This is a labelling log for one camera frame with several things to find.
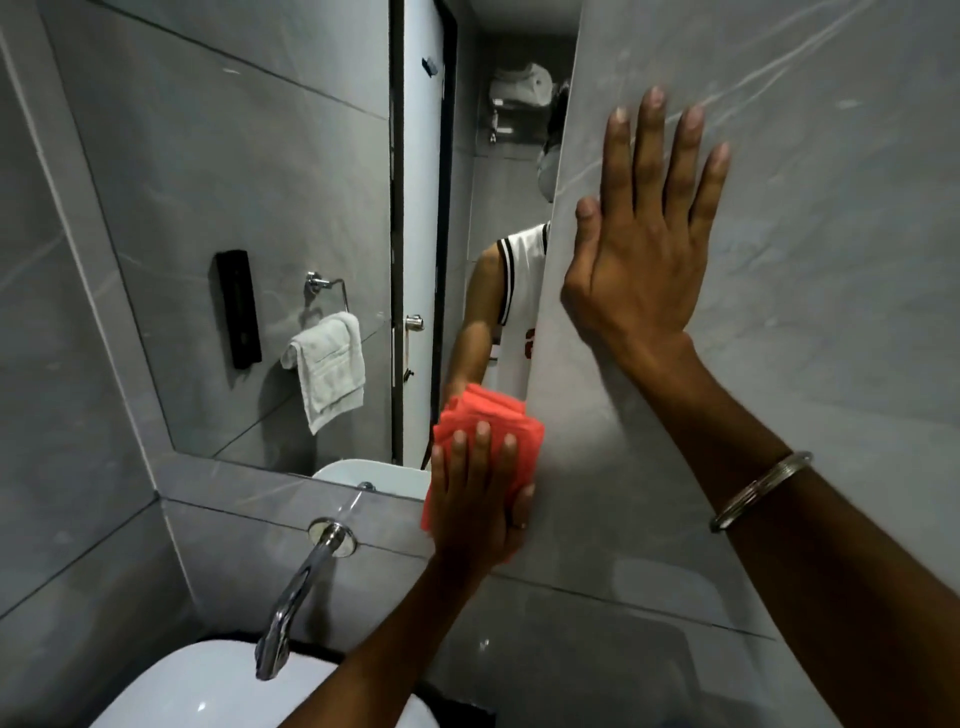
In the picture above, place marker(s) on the silver metal bangle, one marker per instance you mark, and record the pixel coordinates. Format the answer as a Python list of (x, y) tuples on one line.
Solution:
[(757, 491)]

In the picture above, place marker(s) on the person's right forearm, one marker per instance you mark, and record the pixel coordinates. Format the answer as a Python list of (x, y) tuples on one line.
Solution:
[(810, 570)]

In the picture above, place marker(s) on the white water heater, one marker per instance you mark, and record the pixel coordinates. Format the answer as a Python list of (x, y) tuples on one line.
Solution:
[(521, 88)]

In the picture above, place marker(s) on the person's left forearm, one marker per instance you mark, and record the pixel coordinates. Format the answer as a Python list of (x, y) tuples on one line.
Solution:
[(397, 645)]

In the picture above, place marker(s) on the white hand towel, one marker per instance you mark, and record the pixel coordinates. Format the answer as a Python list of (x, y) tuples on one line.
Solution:
[(330, 367)]

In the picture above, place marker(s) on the person's left hand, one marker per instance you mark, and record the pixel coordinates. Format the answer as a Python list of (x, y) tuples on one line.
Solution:
[(472, 517)]

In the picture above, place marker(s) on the person's right hand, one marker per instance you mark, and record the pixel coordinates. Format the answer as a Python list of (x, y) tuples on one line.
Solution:
[(637, 270)]

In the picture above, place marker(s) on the person's left little finger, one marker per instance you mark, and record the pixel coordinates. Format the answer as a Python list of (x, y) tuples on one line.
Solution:
[(436, 469)]

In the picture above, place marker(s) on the red cleaning cloth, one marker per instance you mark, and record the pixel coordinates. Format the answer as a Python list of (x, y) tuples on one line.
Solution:
[(487, 416)]

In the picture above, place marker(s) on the white ceramic sink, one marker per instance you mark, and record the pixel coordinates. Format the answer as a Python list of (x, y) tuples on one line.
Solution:
[(202, 690)]

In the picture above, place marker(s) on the wall mirror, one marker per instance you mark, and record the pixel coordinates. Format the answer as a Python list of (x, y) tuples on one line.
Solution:
[(262, 187)]

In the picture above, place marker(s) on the white door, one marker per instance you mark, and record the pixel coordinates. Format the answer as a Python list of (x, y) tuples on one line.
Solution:
[(422, 225)]

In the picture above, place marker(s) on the person's right little finger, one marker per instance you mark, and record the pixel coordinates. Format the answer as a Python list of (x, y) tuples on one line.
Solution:
[(709, 187)]

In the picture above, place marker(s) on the person's right middle finger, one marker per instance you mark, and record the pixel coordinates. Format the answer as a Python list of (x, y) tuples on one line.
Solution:
[(649, 146)]

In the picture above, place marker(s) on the person's left thumb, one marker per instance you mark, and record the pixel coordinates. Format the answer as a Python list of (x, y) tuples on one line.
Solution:
[(523, 506)]

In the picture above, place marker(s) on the person's right thumb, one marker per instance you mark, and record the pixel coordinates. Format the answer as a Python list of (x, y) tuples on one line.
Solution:
[(581, 240)]

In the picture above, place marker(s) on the chrome wall faucet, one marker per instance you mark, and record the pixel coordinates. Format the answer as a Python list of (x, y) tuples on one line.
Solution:
[(289, 592)]

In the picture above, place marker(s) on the black wall dispenser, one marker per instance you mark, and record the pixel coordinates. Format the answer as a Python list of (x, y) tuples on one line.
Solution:
[(238, 307)]

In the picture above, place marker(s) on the person's left middle finger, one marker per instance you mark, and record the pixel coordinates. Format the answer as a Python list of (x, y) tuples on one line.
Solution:
[(481, 454)]

